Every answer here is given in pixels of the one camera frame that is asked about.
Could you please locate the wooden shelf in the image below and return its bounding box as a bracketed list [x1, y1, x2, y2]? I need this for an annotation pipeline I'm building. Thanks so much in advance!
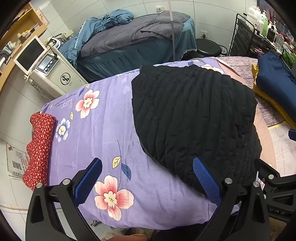
[0, 2, 50, 91]

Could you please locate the stack of books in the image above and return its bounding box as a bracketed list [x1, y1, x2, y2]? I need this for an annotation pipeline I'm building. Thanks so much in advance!
[22, 22, 40, 39]

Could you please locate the yellow cloth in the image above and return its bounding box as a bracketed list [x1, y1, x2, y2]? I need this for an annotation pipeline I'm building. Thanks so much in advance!
[252, 64, 296, 130]

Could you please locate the white beauty machine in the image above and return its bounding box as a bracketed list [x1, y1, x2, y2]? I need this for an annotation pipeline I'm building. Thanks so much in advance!
[23, 50, 88, 99]

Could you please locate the purple floral bed sheet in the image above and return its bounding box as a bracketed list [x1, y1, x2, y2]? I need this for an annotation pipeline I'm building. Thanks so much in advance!
[42, 57, 238, 229]

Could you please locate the clear plastic pole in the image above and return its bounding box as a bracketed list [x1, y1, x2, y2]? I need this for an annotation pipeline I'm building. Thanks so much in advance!
[168, 0, 177, 61]

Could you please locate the blue ruffled quilt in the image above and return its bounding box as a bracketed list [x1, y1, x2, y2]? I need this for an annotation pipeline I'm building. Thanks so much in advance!
[59, 10, 134, 62]

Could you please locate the black quilted jacket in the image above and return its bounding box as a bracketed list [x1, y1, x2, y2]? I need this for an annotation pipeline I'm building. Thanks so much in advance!
[131, 64, 263, 200]

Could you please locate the grey blanket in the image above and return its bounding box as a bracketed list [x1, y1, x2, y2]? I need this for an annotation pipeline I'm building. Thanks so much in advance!
[80, 11, 191, 58]

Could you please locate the black round stool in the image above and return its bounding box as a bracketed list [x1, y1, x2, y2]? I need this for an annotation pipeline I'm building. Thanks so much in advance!
[196, 38, 222, 58]

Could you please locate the pink striped blanket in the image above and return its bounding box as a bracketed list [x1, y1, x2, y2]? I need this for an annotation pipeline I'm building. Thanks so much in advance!
[216, 56, 286, 128]

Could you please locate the small white appliance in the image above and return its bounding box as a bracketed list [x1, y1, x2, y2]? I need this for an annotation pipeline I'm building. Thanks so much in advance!
[45, 32, 74, 48]

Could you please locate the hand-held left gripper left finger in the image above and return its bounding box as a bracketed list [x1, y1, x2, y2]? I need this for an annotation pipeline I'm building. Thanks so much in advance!
[25, 158, 103, 241]

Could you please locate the group of lotion bottles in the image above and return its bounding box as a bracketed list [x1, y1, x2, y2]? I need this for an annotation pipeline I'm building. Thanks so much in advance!
[245, 5, 285, 44]

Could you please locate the pink bed cover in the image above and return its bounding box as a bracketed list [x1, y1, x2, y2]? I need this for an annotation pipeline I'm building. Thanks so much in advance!
[217, 61, 296, 172]

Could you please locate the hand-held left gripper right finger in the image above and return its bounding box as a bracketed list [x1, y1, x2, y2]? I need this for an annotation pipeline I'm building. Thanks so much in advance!
[192, 158, 270, 241]

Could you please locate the black wire rack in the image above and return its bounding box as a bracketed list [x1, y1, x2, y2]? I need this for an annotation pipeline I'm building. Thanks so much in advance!
[229, 13, 296, 70]

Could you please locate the navy blue folded cloth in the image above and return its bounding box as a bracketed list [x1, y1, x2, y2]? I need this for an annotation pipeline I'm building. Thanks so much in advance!
[257, 51, 296, 123]

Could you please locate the white framed monitor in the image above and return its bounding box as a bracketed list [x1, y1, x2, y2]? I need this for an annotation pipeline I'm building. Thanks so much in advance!
[14, 35, 48, 75]

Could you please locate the red floral pillow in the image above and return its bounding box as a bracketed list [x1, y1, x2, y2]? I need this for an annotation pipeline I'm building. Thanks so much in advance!
[22, 112, 57, 191]

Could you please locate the printed paper sheet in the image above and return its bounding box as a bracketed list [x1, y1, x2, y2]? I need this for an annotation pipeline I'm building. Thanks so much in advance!
[6, 143, 31, 179]

